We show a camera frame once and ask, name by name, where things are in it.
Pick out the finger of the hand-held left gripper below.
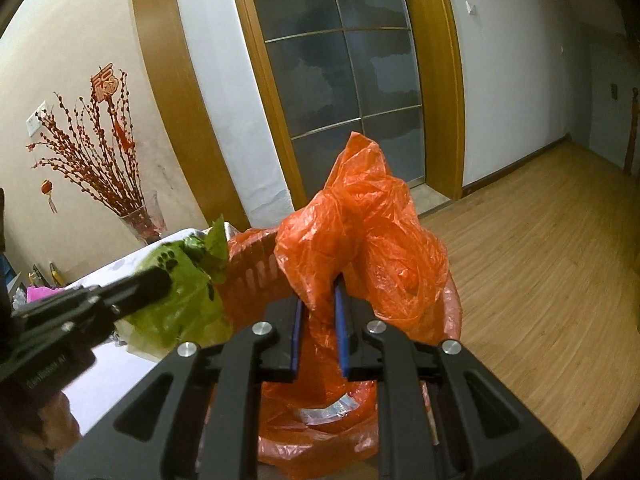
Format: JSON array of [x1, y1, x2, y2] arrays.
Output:
[[100, 266, 172, 319]]

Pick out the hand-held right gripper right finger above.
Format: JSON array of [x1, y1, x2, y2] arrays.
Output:
[[332, 282, 584, 480]]

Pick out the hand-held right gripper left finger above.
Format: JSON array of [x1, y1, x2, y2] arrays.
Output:
[[55, 292, 304, 480]]

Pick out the green paw print plastic bag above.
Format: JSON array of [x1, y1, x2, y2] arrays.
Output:
[[112, 215, 236, 361]]

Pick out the pink plastic bag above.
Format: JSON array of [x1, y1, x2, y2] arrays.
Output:
[[26, 285, 67, 304]]

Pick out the orange waste bin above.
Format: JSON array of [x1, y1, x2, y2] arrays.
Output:
[[257, 130, 464, 479]]

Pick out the person's left hand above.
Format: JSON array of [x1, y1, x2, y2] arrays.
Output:
[[27, 390, 83, 463]]

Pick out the glass vase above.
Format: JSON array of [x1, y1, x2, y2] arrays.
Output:
[[117, 191, 167, 247]]

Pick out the red berry branches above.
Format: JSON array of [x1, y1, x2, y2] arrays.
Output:
[[27, 72, 162, 241]]

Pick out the small red lantern ornament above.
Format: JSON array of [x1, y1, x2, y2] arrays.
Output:
[[41, 179, 59, 214]]

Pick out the wooden doorway trim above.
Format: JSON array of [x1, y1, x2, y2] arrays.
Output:
[[127, 0, 251, 234]]

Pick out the red knot hanging ornament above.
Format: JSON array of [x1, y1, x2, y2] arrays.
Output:
[[90, 62, 137, 153]]

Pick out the frosted glass door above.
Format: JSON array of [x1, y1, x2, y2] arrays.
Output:
[[244, 0, 427, 211]]

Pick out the wooden stick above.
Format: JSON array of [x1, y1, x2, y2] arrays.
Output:
[[623, 87, 640, 177]]

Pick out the white wall switch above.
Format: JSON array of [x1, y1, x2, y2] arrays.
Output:
[[25, 102, 52, 137]]

